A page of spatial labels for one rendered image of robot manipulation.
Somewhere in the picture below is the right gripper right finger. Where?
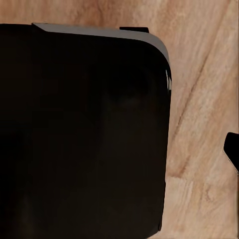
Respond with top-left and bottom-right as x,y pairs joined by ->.
224,132 -> 239,171

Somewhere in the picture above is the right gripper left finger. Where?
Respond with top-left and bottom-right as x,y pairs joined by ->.
0,132 -> 25,191

